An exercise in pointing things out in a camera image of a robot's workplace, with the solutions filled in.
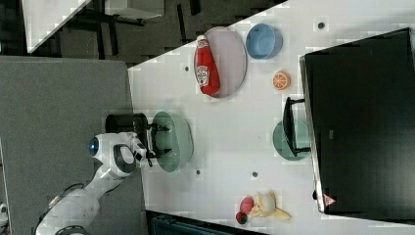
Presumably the green plastic strainer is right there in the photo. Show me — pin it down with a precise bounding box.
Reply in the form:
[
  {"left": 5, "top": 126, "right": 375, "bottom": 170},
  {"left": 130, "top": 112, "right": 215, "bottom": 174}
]
[{"left": 153, "top": 112, "right": 194, "bottom": 172}]

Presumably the blue bowl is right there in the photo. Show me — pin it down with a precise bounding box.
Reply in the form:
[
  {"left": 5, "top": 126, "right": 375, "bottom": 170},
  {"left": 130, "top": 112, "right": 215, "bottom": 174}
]
[{"left": 246, "top": 23, "right": 283, "bottom": 60}]

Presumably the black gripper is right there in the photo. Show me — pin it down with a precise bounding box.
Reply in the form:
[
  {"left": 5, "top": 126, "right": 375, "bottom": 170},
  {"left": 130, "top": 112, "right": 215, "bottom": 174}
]
[{"left": 142, "top": 123, "right": 172, "bottom": 160}]

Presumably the orange half toy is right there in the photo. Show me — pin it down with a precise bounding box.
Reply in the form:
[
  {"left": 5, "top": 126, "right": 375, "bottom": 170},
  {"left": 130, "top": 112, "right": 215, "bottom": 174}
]
[{"left": 273, "top": 70, "right": 291, "bottom": 90}]

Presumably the red ketchup bottle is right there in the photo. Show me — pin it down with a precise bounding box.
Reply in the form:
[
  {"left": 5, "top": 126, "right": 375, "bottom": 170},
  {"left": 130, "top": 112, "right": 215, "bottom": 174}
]
[{"left": 196, "top": 35, "right": 220, "bottom": 95}]

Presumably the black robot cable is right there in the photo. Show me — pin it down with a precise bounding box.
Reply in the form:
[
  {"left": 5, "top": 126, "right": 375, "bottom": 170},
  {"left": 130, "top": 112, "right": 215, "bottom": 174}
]
[{"left": 38, "top": 182, "right": 86, "bottom": 223}]

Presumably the pink oval plate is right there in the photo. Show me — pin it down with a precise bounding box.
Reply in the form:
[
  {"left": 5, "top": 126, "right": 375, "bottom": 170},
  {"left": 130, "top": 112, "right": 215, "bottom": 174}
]
[{"left": 194, "top": 26, "right": 248, "bottom": 98}]

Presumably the pink strawberry toy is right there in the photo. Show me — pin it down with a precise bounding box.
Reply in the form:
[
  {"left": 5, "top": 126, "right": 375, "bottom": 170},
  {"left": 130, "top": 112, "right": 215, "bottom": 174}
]
[{"left": 240, "top": 197, "right": 254, "bottom": 214}]

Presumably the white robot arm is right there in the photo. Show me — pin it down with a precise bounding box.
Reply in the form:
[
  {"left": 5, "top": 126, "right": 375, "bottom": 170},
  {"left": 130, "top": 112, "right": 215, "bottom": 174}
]
[{"left": 33, "top": 123, "right": 170, "bottom": 235}]

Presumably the small green plate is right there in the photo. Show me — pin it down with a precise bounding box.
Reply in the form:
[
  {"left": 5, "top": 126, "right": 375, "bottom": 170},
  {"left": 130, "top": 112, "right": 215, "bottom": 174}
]
[{"left": 273, "top": 119, "right": 310, "bottom": 162}]

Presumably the peeled banana toy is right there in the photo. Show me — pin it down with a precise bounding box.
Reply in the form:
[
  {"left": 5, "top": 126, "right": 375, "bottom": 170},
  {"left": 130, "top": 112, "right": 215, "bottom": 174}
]
[{"left": 250, "top": 190, "right": 292, "bottom": 220}]

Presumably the black toaster oven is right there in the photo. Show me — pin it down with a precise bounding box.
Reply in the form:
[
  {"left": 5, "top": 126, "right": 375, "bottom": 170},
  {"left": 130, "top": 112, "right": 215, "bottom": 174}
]
[{"left": 283, "top": 27, "right": 415, "bottom": 224}]

